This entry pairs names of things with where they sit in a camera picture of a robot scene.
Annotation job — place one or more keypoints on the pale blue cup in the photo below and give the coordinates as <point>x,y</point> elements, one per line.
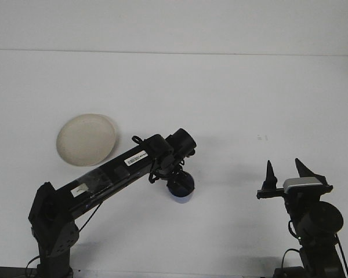
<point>182,198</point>

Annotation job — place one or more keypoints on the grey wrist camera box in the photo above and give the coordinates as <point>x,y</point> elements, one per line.
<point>303,182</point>
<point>192,153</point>

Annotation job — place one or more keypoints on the pale cream round plate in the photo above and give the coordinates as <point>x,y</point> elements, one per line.
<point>81,136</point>

